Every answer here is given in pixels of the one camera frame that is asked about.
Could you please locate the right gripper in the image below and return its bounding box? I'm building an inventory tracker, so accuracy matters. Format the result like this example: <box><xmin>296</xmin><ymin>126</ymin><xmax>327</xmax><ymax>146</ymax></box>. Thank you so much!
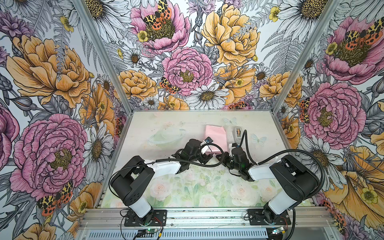
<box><xmin>215</xmin><ymin>151</ymin><xmax>241</xmax><ymax>171</ymax></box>

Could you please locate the purple wrapping paper sheet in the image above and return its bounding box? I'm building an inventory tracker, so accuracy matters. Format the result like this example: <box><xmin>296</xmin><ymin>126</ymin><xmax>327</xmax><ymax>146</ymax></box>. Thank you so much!
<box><xmin>204</xmin><ymin>125</ymin><xmax>228</xmax><ymax>152</ymax></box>

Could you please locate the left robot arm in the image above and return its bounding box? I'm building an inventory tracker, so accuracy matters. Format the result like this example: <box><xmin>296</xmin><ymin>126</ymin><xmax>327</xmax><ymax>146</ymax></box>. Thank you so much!
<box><xmin>109</xmin><ymin>138</ymin><xmax>229</xmax><ymax>221</ymax></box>

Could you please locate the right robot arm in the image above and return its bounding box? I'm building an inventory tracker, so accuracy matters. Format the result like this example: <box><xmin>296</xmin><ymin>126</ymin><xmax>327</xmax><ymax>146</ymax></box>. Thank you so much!
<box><xmin>217</xmin><ymin>147</ymin><xmax>326</xmax><ymax>224</ymax></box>

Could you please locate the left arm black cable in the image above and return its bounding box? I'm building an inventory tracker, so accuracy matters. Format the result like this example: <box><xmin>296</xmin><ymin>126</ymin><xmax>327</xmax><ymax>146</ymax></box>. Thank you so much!
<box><xmin>150</xmin><ymin>142</ymin><xmax>225</xmax><ymax>170</ymax></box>

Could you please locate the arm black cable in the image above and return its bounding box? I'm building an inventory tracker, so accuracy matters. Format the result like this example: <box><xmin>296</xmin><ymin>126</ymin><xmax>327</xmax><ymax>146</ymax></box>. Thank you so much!
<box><xmin>238</xmin><ymin>129</ymin><xmax>326</xmax><ymax>199</ymax></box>
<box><xmin>150</xmin><ymin>142</ymin><xmax>225</xmax><ymax>170</ymax></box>

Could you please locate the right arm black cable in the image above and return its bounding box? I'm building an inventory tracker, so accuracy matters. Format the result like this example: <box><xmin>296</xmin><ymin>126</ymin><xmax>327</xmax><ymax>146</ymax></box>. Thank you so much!
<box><xmin>238</xmin><ymin>129</ymin><xmax>326</xmax><ymax>199</ymax></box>

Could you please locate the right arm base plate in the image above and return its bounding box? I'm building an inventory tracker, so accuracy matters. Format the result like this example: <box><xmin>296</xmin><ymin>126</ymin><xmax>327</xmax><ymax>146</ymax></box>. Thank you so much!
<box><xmin>243</xmin><ymin>209</ymin><xmax>291</xmax><ymax>226</ymax></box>

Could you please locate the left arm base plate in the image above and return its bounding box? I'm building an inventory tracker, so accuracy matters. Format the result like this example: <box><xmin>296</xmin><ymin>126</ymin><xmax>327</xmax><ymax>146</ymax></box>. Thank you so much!
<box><xmin>124</xmin><ymin>209</ymin><xmax>168</xmax><ymax>227</ymax></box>

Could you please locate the aluminium front rail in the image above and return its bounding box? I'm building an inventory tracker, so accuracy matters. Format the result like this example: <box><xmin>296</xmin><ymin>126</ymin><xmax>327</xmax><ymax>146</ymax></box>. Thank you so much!
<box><xmin>76</xmin><ymin>207</ymin><xmax>342</xmax><ymax>240</ymax></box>

